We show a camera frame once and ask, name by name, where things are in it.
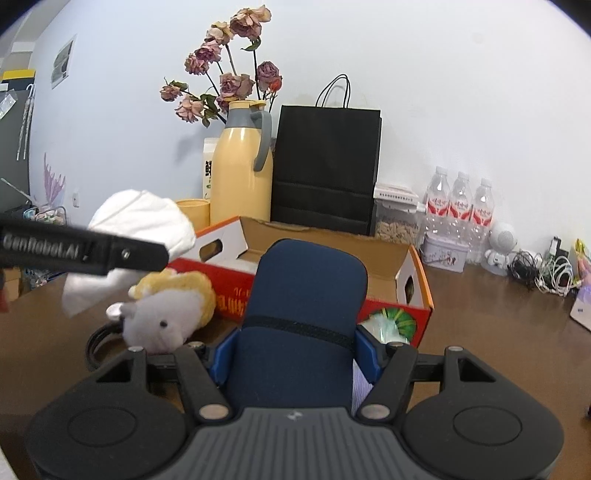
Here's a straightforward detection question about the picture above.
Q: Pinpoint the tangle of cables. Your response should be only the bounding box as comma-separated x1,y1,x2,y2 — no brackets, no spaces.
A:
507,249,583,297

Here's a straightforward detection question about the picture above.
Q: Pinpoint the clear seed container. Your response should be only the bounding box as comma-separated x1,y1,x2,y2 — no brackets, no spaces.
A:
373,199,426,241

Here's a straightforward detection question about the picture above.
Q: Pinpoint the red cardboard box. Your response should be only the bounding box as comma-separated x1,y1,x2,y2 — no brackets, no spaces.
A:
167,215,435,350

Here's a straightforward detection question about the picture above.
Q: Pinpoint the yellow mug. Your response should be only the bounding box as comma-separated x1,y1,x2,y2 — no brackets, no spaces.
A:
175,198,212,232

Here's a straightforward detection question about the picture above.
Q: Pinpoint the yellow thermos jug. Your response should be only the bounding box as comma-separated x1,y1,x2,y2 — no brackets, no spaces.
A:
209,99,274,225

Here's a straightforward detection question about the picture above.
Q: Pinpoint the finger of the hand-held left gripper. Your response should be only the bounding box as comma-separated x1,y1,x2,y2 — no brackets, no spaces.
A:
87,230,170,277

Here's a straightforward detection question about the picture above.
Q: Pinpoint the white printed tin box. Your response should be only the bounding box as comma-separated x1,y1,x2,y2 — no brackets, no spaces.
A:
422,231,468,274

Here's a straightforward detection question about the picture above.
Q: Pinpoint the white carton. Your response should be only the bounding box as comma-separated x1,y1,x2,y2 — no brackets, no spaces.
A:
202,137,221,200

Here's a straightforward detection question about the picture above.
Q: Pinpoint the colourful packet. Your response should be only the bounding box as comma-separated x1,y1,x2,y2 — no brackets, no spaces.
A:
573,239,591,280

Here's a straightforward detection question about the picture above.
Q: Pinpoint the wall poster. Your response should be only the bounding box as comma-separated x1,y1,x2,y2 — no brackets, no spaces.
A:
50,34,77,90

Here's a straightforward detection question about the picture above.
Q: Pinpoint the purple wall sticker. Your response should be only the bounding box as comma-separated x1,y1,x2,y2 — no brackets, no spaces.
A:
42,152,68,207

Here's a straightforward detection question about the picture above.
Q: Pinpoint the grey braided cable coil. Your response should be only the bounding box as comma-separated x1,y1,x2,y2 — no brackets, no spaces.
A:
84,322,127,371

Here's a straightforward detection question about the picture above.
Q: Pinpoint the dark board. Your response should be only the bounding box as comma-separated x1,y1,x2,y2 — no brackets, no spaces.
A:
0,69,37,210

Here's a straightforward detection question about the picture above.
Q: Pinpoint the white and yellow plush toy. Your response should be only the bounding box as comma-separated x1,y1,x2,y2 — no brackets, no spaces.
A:
121,269,218,355

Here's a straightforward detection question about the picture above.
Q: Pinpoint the wire storage rack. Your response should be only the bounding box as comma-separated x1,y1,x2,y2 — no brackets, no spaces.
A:
0,178,66,296

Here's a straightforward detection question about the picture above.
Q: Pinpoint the dried pink rose bouquet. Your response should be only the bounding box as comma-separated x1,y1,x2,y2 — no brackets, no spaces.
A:
160,4,284,128

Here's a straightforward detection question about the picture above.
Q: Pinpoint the white flat box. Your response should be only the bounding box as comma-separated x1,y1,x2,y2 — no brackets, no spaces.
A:
372,182,419,204

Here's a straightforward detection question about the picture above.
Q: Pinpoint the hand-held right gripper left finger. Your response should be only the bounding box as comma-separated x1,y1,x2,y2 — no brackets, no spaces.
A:
95,329,241,424

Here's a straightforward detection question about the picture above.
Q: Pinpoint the white cloth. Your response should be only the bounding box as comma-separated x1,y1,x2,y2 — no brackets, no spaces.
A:
61,189,198,319

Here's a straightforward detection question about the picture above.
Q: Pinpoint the white robot toy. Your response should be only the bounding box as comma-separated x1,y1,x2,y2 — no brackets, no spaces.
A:
480,222,519,277

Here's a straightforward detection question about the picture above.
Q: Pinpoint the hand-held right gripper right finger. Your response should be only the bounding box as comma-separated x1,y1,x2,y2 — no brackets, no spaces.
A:
353,325,497,423

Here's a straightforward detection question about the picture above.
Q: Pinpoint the black paper bag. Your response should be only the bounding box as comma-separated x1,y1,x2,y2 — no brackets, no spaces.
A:
270,75,383,237

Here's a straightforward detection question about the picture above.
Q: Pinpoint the navy blue fabric pouch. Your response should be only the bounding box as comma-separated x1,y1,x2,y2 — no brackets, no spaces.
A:
226,239,369,409

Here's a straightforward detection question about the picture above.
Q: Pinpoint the clear plastic bottle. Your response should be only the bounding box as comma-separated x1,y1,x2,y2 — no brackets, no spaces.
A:
358,310,413,346

